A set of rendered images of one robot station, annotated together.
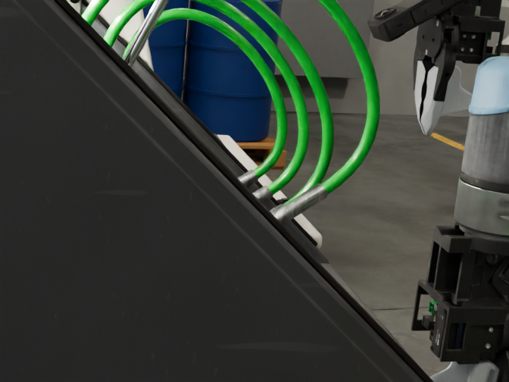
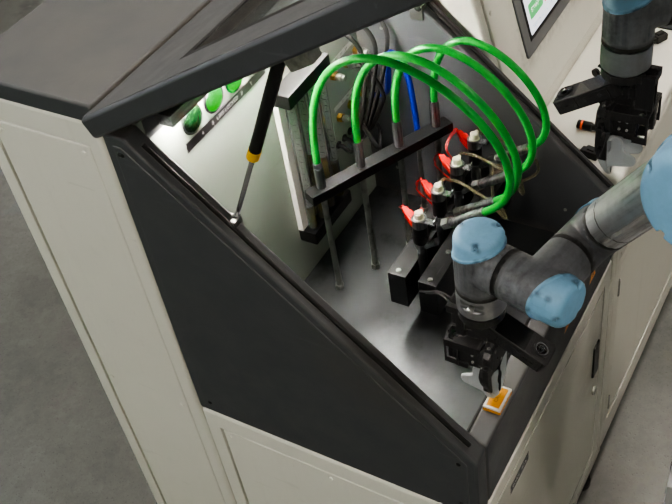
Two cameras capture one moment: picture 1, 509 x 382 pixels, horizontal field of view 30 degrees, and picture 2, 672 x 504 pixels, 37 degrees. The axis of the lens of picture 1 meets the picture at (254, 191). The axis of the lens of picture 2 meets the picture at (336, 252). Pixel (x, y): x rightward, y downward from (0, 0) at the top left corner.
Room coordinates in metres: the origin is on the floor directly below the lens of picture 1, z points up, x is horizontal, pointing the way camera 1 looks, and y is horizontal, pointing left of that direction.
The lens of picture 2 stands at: (0.04, -0.89, 2.30)
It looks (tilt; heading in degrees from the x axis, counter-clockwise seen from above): 44 degrees down; 52
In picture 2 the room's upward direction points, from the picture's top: 10 degrees counter-clockwise
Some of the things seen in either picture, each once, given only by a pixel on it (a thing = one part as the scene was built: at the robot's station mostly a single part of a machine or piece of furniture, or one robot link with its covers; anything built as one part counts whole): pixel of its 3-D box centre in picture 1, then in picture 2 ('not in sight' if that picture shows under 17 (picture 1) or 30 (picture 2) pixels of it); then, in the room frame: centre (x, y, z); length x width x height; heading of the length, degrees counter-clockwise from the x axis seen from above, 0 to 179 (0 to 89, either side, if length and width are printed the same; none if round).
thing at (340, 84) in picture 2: not in sight; (347, 62); (1.15, 0.36, 1.21); 0.13 x 0.03 x 0.31; 15
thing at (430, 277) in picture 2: not in sight; (452, 248); (1.10, 0.08, 0.91); 0.34 x 0.10 x 0.15; 15
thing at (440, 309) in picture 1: (476, 291); (478, 330); (0.83, -0.21, 1.11); 0.09 x 0.08 x 0.12; 105
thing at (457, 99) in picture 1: (450, 101); (617, 158); (1.17, -0.23, 1.24); 0.06 x 0.03 x 0.09; 105
